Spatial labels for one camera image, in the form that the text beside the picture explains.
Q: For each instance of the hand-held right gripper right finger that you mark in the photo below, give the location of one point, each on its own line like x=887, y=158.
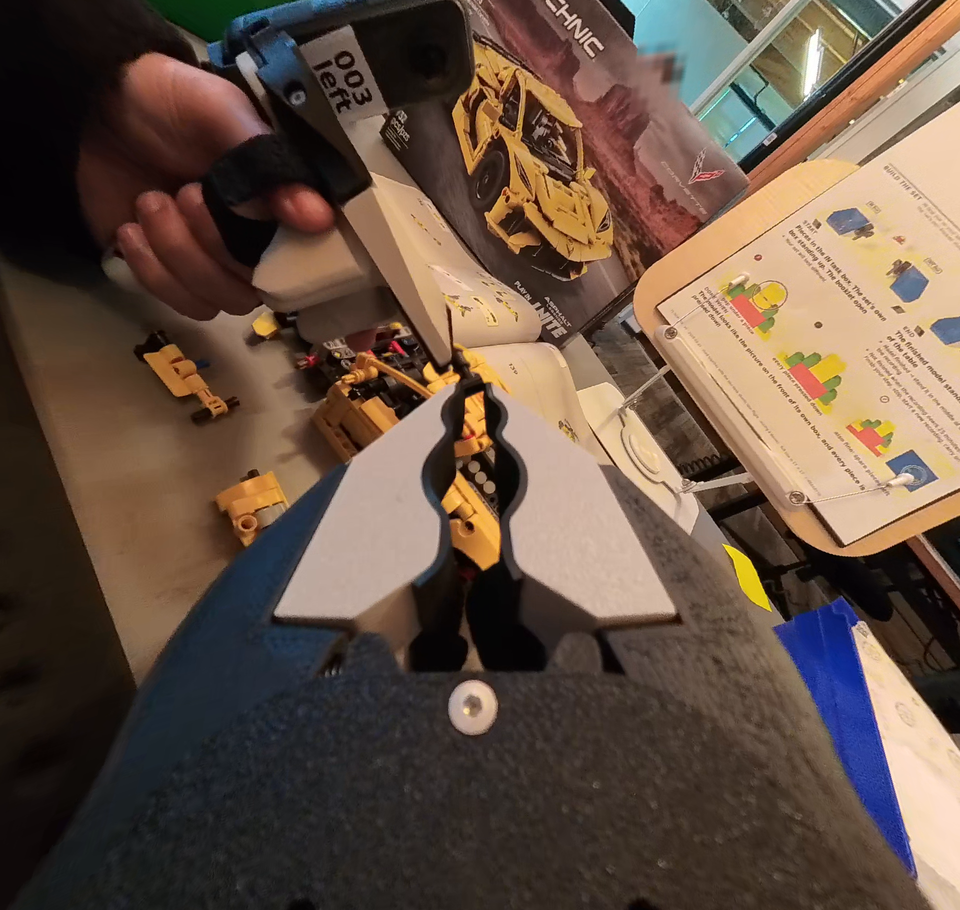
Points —
x=592, y=550

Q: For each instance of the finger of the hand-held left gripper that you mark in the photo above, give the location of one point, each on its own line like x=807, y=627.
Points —
x=405, y=264

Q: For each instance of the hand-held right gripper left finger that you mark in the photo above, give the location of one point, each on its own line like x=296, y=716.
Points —
x=360, y=550

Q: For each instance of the small yellow brick subassembly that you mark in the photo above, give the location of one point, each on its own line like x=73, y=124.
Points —
x=251, y=505

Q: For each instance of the yellow brick car model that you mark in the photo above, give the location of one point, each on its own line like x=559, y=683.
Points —
x=360, y=407

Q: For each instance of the building instruction booklet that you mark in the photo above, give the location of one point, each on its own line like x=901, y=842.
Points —
x=525, y=370

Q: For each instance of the yellow brick link arm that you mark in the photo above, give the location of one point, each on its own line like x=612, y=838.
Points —
x=180, y=373

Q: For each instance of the person's left forearm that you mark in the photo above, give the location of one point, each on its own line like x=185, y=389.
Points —
x=60, y=62

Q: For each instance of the grey desk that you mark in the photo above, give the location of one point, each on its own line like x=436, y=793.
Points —
x=112, y=437

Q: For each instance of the person's left hand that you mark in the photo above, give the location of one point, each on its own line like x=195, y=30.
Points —
x=150, y=159

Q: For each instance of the yellow sticky note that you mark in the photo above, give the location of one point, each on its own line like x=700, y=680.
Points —
x=746, y=576

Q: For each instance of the dark car set box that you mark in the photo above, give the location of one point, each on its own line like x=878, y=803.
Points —
x=600, y=137

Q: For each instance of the blue plastic bin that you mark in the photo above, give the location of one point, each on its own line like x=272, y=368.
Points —
x=840, y=685

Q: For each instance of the printed instruction sheet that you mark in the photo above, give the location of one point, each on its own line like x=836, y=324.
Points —
x=825, y=370

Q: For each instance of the white printed paper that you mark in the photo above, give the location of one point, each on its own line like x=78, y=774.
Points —
x=915, y=760

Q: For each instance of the tall glass window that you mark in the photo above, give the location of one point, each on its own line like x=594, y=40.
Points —
x=787, y=24

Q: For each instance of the brown wooden rail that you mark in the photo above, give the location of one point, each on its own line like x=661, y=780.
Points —
x=862, y=92

